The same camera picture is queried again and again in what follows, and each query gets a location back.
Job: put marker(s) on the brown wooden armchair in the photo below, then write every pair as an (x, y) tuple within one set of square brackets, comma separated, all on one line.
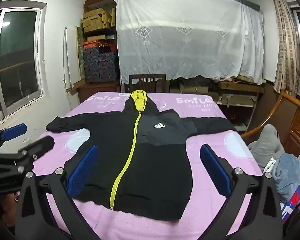
[(295, 122)]

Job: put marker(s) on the white folded board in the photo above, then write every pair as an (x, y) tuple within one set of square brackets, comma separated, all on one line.
[(71, 55)]

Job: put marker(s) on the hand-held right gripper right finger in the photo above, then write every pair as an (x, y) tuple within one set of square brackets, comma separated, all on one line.
[(215, 172)]

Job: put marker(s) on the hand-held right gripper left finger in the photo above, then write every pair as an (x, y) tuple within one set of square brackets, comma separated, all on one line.
[(82, 172)]

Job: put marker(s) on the dark wooden chair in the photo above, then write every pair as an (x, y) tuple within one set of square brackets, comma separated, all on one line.
[(133, 80)]

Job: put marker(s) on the low wooden cabinet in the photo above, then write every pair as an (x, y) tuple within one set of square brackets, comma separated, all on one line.
[(97, 91)]

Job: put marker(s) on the pink printed bed sheet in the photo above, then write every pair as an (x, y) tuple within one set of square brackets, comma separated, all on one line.
[(145, 227)]

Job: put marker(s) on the grey framed sliding window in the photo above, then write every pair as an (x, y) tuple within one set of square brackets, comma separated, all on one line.
[(17, 55)]

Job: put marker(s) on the blue grey towel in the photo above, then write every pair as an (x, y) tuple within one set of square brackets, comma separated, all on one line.
[(288, 175)]

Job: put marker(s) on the stack of cardboard boxes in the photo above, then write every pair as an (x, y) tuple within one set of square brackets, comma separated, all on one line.
[(96, 20)]

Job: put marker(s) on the grey clothing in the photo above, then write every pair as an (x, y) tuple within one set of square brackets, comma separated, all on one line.
[(267, 142)]

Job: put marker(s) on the black hoodie with yellow zipper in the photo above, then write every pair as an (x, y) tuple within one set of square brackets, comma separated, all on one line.
[(160, 160)]

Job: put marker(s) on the white lace cloth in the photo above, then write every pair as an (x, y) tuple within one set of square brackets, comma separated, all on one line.
[(177, 42)]

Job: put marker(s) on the dark patterned gift boxes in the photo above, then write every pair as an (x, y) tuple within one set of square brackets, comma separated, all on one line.
[(100, 65)]

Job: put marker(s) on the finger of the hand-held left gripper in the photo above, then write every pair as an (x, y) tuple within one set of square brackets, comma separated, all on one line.
[(15, 130), (41, 145)]

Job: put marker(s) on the beige patterned curtain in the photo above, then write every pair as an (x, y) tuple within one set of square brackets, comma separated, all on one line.
[(285, 42)]

